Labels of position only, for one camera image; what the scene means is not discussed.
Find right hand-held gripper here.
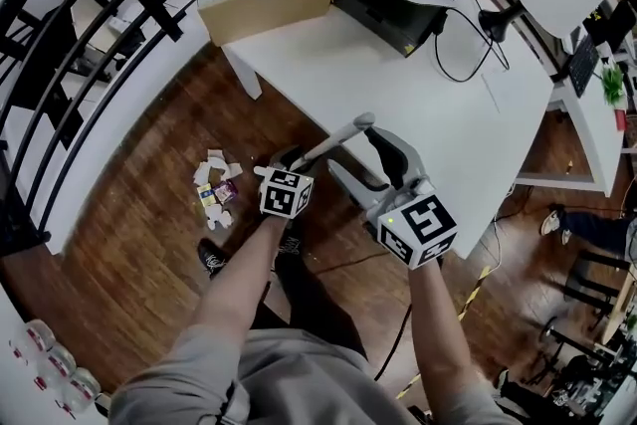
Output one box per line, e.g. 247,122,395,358
326,126,458,271

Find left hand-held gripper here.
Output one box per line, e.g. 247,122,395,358
258,144,324,219

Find purple snack wrapper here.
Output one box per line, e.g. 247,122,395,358
213,181,238,205

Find person's left forearm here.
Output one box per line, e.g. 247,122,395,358
193,213,290,339

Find person's right forearm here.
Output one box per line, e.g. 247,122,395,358
407,258,472,394

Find person's right black shoe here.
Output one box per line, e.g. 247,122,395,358
278,233,303,258

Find person's black shoe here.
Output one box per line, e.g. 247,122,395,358
278,233,303,258
197,238,228,278

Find white table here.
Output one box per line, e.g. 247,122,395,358
221,0,556,261

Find person's left black shoe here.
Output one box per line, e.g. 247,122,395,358
197,238,228,278

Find person's black trousers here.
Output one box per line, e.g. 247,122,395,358
248,253,369,359

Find yellow black floor tape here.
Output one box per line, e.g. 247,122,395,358
395,266,492,399

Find black electronic box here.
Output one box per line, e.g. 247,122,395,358
330,0,449,59

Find person's grey shirt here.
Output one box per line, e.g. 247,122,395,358
107,325,504,425

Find black keyboard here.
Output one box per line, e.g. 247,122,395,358
566,32,601,97

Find green potted plant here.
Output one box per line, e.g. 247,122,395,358
599,63,629,131

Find black lamp cable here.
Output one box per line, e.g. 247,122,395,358
434,0,512,84

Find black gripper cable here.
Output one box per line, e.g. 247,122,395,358
372,303,414,382

